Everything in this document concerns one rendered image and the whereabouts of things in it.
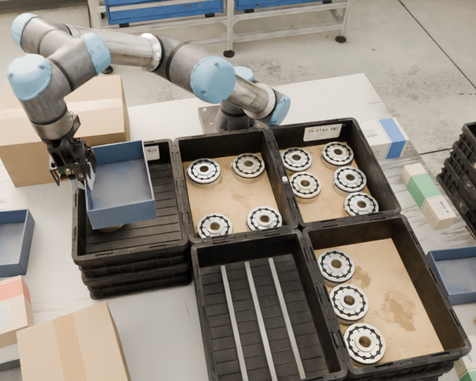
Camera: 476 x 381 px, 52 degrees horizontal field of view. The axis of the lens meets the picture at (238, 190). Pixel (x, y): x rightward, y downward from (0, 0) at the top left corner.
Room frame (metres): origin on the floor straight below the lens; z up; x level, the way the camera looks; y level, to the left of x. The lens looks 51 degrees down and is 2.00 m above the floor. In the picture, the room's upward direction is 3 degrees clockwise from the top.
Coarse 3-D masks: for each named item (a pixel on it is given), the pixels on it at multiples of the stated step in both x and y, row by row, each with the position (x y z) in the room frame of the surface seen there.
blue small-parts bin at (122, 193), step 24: (120, 144) 0.84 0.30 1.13; (96, 168) 0.81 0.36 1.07; (120, 168) 0.82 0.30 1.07; (144, 168) 0.82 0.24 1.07; (96, 192) 0.74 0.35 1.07; (120, 192) 0.74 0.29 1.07; (144, 192) 0.74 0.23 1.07; (96, 216) 0.63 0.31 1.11; (120, 216) 0.65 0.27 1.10; (144, 216) 0.66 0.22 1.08
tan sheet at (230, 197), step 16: (224, 160) 1.08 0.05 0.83; (224, 176) 1.01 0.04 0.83; (192, 192) 0.94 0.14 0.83; (208, 192) 0.94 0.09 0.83; (224, 192) 0.95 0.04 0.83; (240, 192) 0.95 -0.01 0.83; (256, 192) 0.95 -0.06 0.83; (272, 192) 0.96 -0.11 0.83; (192, 208) 0.88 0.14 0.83; (208, 208) 0.88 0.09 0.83; (224, 208) 0.89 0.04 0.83; (240, 208) 0.89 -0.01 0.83; (240, 224) 0.83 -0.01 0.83
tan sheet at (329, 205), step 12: (324, 144) 1.17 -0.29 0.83; (312, 156) 1.12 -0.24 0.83; (312, 168) 1.06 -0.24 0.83; (324, 168) 1.07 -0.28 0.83; (324, 180) 1.01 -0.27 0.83; (324, 192) 0.96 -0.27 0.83; (336, 192) 0.97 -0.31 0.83; (300, 204) 0.91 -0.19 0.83; (312, 204) 0.91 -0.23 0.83; (324, 204) 0.92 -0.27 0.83; (336, 204) 0.92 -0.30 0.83; (312, 216) 0.87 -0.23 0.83; (324, 216) 0.87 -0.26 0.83; (336, 216) 0.87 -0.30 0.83
